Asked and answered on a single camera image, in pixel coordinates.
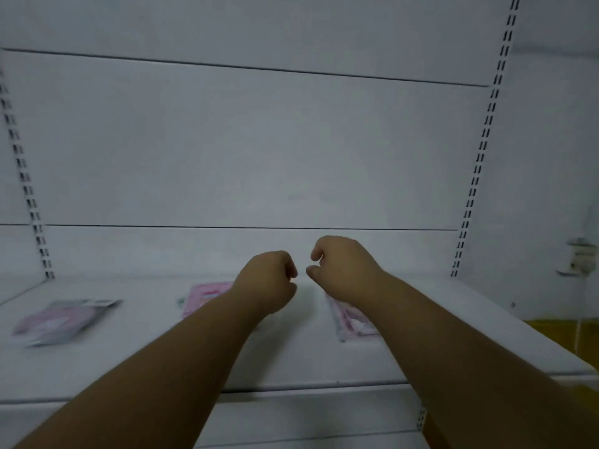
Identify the person's right forearm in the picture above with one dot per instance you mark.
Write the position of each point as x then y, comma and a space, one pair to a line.
468, 374

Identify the white slotted shelf upright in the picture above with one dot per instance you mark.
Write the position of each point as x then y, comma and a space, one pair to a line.
23, 177
484, 135

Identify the person's right hand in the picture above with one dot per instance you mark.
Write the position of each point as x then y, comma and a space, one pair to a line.
346, 271

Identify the pink and white packet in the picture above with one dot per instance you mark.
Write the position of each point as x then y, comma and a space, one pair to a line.
353, 322

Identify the pink and grey packet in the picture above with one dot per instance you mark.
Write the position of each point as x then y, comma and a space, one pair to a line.
61, 318

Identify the white metal shelf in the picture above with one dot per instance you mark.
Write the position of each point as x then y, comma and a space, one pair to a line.
290, 341

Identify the person's left hand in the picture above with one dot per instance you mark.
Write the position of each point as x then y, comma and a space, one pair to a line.
264, 282

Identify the person's left fingers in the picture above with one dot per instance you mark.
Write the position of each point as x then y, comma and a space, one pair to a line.
289, 275

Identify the person's left forearm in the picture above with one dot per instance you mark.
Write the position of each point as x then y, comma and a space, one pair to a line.
154, 369

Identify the white wall socket with plug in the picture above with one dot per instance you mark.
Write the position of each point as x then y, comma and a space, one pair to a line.
579, 257

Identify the person's right thumb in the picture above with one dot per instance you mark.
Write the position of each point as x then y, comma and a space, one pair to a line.
314, 274

